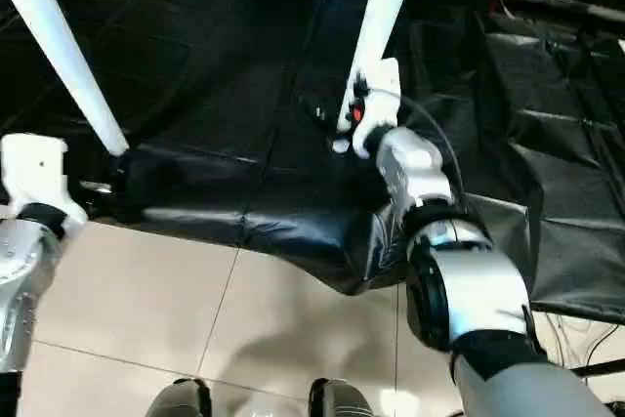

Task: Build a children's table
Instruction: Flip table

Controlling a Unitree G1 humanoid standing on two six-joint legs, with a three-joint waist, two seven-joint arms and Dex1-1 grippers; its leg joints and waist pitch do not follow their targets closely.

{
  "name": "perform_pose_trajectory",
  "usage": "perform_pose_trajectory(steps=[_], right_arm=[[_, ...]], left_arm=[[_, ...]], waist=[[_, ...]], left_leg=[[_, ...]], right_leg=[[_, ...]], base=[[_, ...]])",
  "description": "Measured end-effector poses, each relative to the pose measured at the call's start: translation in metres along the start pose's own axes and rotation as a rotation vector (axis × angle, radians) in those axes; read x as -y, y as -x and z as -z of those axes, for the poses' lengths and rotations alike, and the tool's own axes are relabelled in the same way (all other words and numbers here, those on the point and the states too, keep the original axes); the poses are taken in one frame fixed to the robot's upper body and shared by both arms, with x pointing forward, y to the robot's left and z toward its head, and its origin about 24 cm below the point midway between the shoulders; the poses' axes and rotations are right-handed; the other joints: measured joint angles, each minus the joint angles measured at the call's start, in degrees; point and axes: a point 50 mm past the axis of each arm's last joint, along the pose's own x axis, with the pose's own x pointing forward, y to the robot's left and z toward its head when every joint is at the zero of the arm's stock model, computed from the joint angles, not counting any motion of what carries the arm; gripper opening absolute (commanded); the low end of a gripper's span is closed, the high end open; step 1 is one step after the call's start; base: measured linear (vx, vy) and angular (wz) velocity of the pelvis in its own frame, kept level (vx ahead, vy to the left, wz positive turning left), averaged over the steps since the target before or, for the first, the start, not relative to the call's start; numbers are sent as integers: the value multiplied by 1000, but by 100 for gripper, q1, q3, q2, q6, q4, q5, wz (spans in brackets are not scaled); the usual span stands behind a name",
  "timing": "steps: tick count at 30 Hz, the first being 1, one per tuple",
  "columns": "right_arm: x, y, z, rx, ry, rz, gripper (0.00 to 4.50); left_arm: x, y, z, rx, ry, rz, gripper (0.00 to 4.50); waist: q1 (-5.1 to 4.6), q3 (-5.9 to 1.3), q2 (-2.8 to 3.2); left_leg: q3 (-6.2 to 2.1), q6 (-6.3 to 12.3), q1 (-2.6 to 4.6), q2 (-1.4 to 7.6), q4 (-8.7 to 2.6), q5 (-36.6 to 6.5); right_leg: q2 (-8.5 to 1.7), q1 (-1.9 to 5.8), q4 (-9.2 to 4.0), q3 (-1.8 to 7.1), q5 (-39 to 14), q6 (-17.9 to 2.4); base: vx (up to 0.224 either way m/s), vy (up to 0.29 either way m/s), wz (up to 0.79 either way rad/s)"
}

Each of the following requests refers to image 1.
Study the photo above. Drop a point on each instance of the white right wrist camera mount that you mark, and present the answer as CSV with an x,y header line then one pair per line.
x,y
381,95

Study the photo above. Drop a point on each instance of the grey robot foot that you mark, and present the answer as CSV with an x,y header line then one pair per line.
x,y
340,399
181,399

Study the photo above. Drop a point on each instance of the black work surface mat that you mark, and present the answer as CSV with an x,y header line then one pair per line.
x,y
244,95

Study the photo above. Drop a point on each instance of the white plastic table leg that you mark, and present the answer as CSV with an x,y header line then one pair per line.
x,y
386,7
63,46

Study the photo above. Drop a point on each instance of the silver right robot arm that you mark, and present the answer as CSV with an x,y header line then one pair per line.
x,y
449,241

